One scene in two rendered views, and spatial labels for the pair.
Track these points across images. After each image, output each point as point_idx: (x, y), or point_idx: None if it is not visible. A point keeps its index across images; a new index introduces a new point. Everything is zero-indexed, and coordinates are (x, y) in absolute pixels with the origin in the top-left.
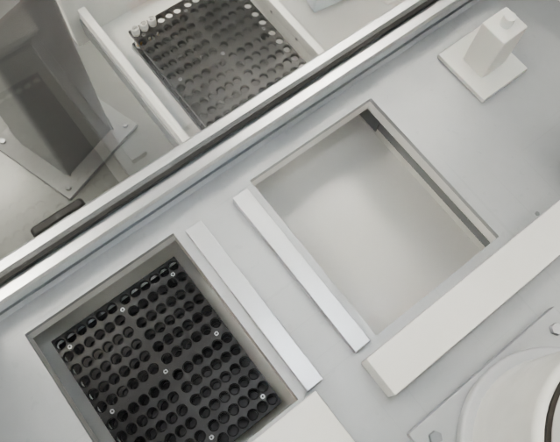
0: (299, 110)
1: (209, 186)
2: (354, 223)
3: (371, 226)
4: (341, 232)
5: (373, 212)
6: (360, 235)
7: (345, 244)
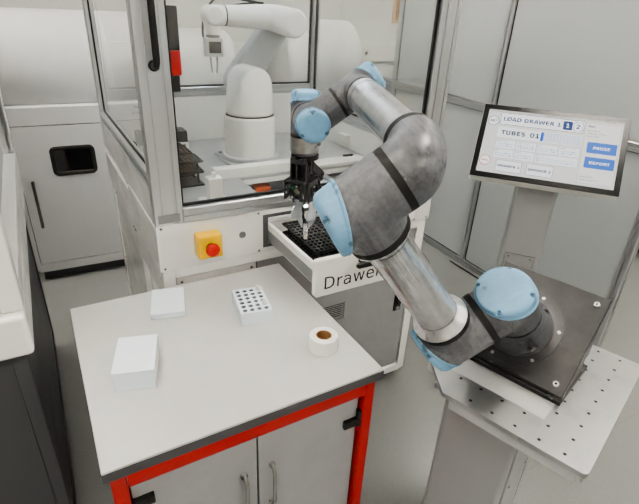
0: None
1: None
2: (278, 218)
3: (272, 217)
4: (284, 217)
5: (269, 219)
6: (277, 216)
7: (284, 215)
